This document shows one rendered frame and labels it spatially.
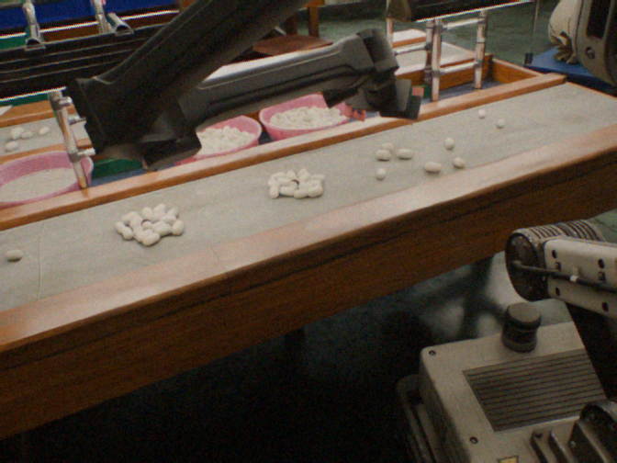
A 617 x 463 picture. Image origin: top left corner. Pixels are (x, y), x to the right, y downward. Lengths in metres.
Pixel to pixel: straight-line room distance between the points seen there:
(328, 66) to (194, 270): 0.41
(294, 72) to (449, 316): 1.38
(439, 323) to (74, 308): 1.31
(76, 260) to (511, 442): 0.86
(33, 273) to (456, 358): 0.84
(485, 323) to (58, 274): 1.39
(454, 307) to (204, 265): 1.24
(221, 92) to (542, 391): 0.81
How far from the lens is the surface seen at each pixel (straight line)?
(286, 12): 0.50
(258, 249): 0.98
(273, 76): 0.74
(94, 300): 0.95
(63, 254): 1.15
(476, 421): 1.08
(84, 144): 1.58
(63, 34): 3.82
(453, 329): 1.93
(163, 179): 1.29
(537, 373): 1.18
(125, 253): 1.10
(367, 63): 0.83
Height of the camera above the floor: 1.32
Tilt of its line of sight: 33 degrees down
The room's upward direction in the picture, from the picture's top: 5 degrees counter-clockwise
